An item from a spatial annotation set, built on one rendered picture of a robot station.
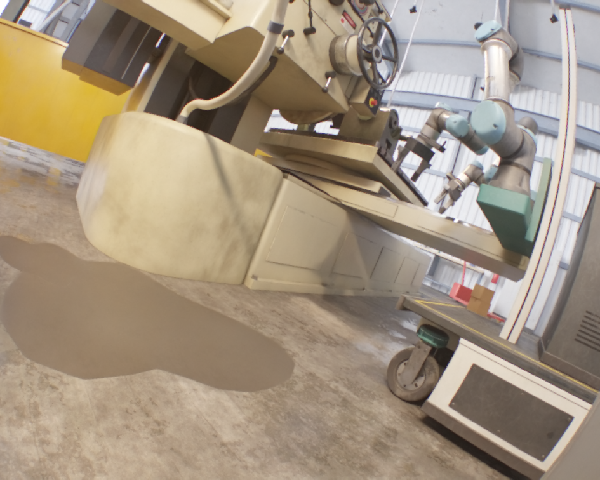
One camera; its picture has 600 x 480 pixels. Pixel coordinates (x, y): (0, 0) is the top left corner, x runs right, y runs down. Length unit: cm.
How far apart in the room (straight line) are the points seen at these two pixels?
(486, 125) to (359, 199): 112
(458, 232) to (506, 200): 73
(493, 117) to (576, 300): 54
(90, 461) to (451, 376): 82
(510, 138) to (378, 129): 107
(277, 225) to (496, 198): 103
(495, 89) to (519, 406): 87
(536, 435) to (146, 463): 83
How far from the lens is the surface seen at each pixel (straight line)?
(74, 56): 170
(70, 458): 51
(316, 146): 193
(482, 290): 531
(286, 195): 147
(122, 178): 124
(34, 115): 343
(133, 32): 177
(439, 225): 161
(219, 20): 153
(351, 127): 192
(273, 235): 149
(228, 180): 124
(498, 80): 101
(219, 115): 189
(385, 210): 172
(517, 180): 93
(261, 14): 131
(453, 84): 1081
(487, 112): 90
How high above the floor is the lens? 42
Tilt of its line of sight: 4 degrees down
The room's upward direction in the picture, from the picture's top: 22 degrees clockwise
